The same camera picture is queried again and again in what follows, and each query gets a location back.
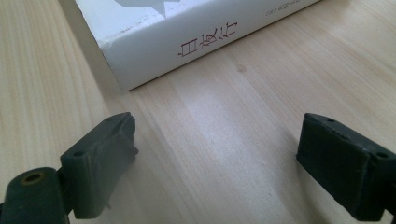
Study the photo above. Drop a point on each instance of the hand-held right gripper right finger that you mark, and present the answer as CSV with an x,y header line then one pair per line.
x,y
336,165

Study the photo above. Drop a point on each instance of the white book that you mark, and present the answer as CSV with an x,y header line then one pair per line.
x,y
171,40

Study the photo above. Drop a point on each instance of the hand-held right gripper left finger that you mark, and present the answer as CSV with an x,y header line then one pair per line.
x,y
93,168

